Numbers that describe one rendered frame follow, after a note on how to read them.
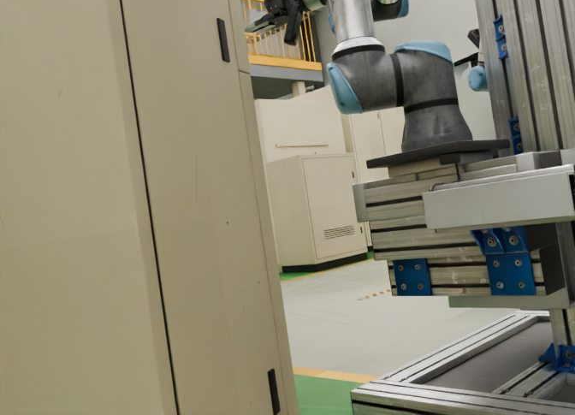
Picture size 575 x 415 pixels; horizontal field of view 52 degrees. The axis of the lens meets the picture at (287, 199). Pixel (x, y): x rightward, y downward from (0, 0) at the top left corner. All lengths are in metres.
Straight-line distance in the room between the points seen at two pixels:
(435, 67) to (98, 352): 0.86
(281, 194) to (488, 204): 5.51
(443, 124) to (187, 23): 0.57
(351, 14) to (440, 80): 0.23
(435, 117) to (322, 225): 5.16
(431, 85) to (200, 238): 0.62
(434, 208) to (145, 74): 0.57
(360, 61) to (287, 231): 5.29
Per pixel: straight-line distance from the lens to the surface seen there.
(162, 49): 0.90
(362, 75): 1.27
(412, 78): 1.28
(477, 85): 1.87
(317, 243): 6.30
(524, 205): 1.04
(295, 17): 1.80
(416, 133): 1.27
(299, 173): 6.29
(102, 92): 0.82
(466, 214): 1.09
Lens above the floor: 0.62
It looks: 2 degrees up
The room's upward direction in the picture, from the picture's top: 8 degrees counter-clockwise
